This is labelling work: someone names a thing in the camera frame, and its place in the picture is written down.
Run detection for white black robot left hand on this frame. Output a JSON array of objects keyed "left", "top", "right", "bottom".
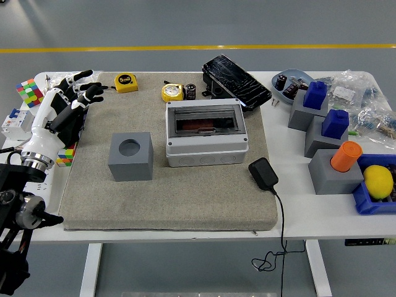
[{"left": 22, "top": 69, "right": 105, "bottom": 161}]

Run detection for orange cylinder battery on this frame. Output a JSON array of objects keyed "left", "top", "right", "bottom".
[
  {"left": 330, "top": 140, "right": 363, "bottom": 173},
  {"left": 181, "top": 122, "right": 214, "bottom": 131}
]

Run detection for grey enclosure box with lid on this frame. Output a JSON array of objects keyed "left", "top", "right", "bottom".
[{"left": 165, "top": 98, "right": 250, "bottom": 168}]

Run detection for small colourful puzzle cube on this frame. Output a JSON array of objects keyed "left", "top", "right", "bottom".
[{"left": 56, "top": 144, "right": 77, "bottom": 168}]

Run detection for black cloth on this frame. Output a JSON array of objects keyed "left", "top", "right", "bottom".
[{"left": 58, "top": 106, "right": 86, "bottom": 149}]

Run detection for white circuit breaker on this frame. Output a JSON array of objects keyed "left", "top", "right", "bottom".
[{"left": 1, "top": 108, "right": 37, "bottom": 142}]

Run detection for large colourful puzzle cube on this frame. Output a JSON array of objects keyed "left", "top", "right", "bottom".
[{"left": 15, "top": 78, "right": 45, "bottom": 108}]

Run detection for white power strip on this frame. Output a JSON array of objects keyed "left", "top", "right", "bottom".
[{"left": 24, "top": 163, "right": 62, "bottom": 216}]

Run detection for clear plastic bag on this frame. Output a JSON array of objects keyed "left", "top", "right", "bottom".
[{"left": 49, "top": 70, "right": 103, "bottom": 90}]

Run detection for grey block with round hole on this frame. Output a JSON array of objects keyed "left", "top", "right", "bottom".
[{"left": 107, "top": 132, "right": 155, "bottom": 183}]

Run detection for yellow tape measure white face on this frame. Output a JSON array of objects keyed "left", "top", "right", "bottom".
[{"left": 161, "top": 83, "right": 186, "bottom": 102}]

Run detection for white table leg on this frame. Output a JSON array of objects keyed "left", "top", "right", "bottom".
[
  {"left": 79, "top": 243, "right": 103, "bottom": 297},
  {"left": 306, "top": 240, "right": 334, "bottom": 297}
]

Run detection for grey-brown mat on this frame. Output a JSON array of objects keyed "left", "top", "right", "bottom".
[{"left": 58, "top": 72, "right": 278, "bottom": 232}]

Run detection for cracked black phone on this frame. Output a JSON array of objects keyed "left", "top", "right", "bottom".
[{"left": 202, "top": 54, "right": 273, "bottom": 113}]

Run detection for grey table base bar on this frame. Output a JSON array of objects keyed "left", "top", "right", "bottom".
[{"left": 122, "top": 292, "right": 278, "bottom": 297}]

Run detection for black power adapter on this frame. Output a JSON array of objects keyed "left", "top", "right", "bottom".
[{"left": 248, "top": 157, "right": 278, "bottom": 191}]

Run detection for blue-grey dish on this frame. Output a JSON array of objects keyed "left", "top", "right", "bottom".
[{"left": 271, "top": 68, "right": 313, "bottom": 105}]

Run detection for blue block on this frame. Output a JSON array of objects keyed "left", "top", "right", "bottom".
[
  {"left": 321, "top": 108, "right": 350, "bottom": 139},
  {"left": 303, "top": 80, "right": 329, "bottom": 110}
]

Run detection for clear bag of components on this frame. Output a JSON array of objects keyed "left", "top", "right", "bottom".
[
  {"left": 315, "top": 69, "right": 389, "bottom": 108},
  {"left": 349, "top": 101, "right": 396, "bottom": 149}
]

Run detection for blue plastic bin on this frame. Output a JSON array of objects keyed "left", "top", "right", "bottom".
[{"left": 351, "top": 153, "right": 396, "bottom": 215}]

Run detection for yellow lemon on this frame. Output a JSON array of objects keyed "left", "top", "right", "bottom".
[{"left": 363, "top": 165, "right": 394, "bottom": 200}]

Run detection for black table control panel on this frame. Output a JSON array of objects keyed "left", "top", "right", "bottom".
[{"left": 345, "top": 238, "right": 396, "bottom": 248}]

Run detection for dark parts in bin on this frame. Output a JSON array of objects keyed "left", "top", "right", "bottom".
[{"left": 385, "top": 163, "right": 396, "bottom": 202}]

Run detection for yellow tape measure with strap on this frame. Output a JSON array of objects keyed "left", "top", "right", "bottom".
[{"left": 103, "top": 73, "right": 139, "bottom": 93}]

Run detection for black adapter cord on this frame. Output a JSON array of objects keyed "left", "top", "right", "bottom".
[{"left": 251, "top": 185, "right": 307, "bottom": 297}]

